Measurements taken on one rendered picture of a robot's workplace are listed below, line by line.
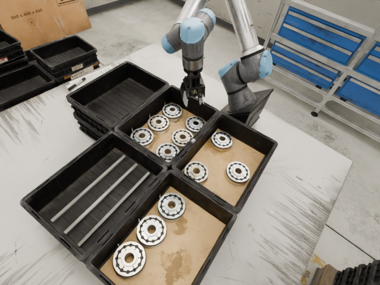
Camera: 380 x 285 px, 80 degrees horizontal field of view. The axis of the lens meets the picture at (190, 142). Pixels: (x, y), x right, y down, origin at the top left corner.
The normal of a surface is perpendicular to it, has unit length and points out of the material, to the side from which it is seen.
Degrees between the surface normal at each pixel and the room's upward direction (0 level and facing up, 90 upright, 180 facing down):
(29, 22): 75
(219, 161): 0
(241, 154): 0
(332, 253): 0
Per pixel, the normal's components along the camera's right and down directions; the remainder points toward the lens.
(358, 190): 0.11, -0.61
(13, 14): 0.77, 0.39
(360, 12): -0.65, 0.56
